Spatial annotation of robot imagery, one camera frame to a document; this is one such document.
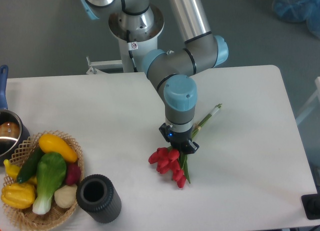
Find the blue handled saucepan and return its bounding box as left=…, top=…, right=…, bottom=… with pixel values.
left=0, top=64, right=30, bottom=167

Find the yellow banana pepper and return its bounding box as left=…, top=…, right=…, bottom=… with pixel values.
left=3, top=159, right=37, bottom=186

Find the blue plastic bag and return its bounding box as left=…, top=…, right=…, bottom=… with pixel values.
left=271, top=0, right=320, bottom=38

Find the dark grey ribbed vase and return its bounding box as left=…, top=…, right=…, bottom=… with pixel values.
left=76, top=174, right=122, bottom=224

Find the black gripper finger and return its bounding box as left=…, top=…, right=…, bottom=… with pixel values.
left=159, top=123, right=172, bottom=142
left=180, top=139, right=200, bottom=154

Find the black device at table edge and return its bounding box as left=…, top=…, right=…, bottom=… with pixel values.
left=301, top=193, right=320, bottom=220

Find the green bok choy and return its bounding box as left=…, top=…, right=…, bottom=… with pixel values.
left=32, top=152, right=67, bottom=215

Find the white frame at right edge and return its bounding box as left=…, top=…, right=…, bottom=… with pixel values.
left=295, top=76, right=320, bottom=126

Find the yellow squash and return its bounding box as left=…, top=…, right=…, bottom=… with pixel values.
left=38, top=133, right=78, bottom=163

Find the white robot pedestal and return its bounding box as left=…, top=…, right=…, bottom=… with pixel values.
left=85, top=4, right=176, bottom=76

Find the red tulip bouquet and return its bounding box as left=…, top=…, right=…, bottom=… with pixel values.
left=148, top=103, right=222, bottom=189

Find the yellow bell pepper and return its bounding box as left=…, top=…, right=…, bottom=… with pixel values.
left=1, top=183, right=36, bottom=209

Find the dark green cucumber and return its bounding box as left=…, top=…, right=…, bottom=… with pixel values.
left=16, top=146, right=45, bottom=184

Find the white onion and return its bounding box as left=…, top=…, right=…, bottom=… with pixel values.
left=54, top=184, right=77, bottom=209

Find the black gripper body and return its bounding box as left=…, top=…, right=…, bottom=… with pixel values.
left=168, top=128, right=192, bottom=150

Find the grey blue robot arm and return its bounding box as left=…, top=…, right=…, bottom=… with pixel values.
left=80, top=0, right=229, bottom=155

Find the woven wicker basket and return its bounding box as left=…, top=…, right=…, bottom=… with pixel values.
left=3, top=130, right=85, bottom=231

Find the black cable on pedestal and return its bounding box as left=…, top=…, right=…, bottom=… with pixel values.
left=125, top=29, right=139, bottom=73

